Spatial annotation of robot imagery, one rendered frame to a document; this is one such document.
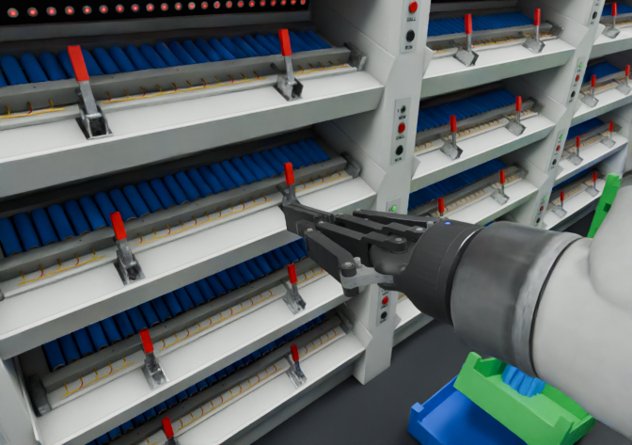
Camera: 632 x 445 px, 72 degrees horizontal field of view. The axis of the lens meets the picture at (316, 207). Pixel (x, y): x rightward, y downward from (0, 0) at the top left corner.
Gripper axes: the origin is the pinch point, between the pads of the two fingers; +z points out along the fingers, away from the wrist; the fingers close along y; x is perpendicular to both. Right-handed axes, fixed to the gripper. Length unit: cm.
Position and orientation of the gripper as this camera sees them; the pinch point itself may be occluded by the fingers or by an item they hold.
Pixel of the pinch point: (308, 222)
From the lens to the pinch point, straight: 46.3
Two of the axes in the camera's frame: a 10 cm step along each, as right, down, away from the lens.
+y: 7.8, -2.9, 5.5
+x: -1.3, -9.4, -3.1
